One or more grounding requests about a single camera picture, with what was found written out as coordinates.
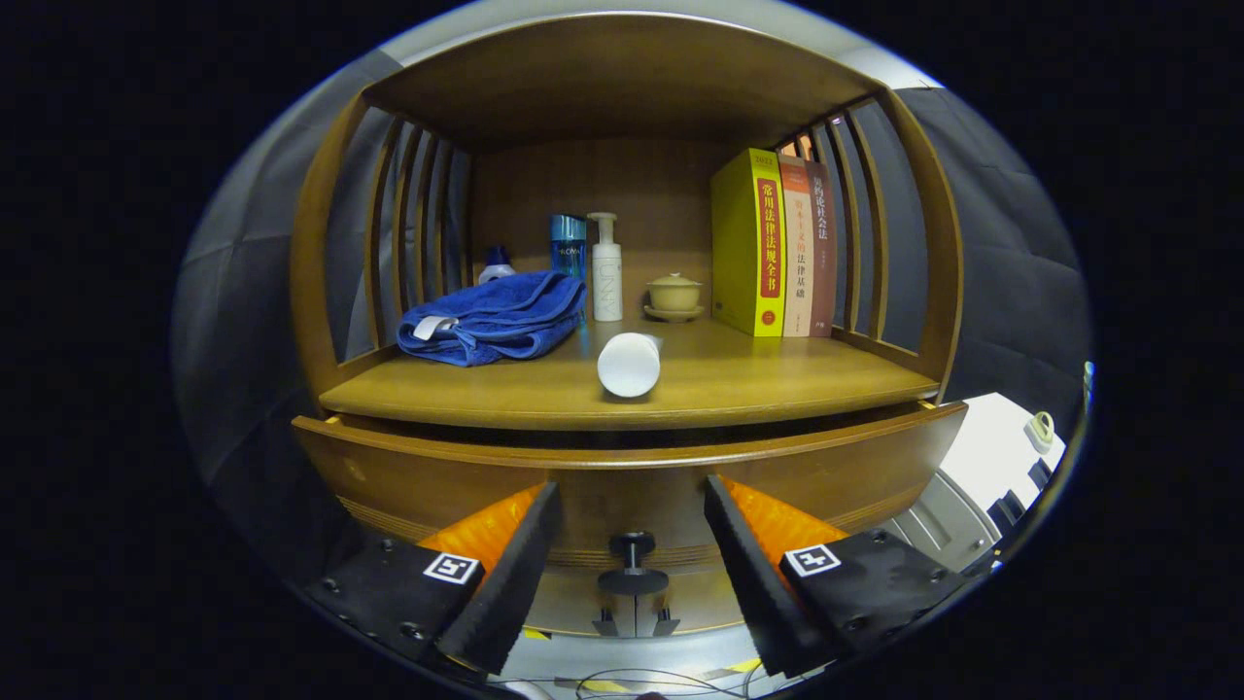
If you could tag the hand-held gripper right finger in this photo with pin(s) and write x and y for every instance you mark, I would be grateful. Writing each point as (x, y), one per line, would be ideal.
(753, 583)

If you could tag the folded blue towel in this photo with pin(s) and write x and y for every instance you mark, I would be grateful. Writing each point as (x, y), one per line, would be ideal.
(496, 321)

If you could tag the wooden countertop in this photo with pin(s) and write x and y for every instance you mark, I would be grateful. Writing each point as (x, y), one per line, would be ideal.
(758, 379)

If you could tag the white green tube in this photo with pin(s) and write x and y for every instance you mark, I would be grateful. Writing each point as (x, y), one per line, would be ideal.
(629, 365)

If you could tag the white side unit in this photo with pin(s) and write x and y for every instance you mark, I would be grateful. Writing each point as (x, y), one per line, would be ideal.
(982, 447)

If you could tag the orange and white book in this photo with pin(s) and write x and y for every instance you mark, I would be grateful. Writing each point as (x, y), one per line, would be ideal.
(797, 253)

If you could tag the wooden cabinet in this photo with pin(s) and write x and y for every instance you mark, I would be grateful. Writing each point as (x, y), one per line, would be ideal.
(622, 68)

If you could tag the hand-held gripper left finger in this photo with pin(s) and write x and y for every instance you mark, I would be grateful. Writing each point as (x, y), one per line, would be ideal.
(510, 583)

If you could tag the wooden cabinet door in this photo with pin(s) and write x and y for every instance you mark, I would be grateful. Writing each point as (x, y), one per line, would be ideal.
(573, 608)
(695, 603)

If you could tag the brown book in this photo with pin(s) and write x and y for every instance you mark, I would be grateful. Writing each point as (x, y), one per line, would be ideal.
(824, 262)

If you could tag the beige lidded teacup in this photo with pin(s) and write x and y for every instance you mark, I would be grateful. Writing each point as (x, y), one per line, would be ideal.
(673, 292)

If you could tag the beige saucer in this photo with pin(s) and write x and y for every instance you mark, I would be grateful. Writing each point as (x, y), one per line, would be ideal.
(673, 315)

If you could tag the thick yellow book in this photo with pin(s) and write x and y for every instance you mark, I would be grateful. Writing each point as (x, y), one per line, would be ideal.
(739, 243)

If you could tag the wooden drawer with black knob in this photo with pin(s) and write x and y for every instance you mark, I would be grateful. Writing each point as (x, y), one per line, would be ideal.
(632, 486)

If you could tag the small white bottle blue cap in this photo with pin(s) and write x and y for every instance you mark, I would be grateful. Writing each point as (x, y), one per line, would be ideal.
(497, 264)

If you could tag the white pump bottle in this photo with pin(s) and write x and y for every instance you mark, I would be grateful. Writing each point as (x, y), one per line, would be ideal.
(606, 277)

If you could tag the tall blue bottle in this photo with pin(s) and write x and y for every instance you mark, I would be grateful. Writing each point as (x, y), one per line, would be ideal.
(568, 243)

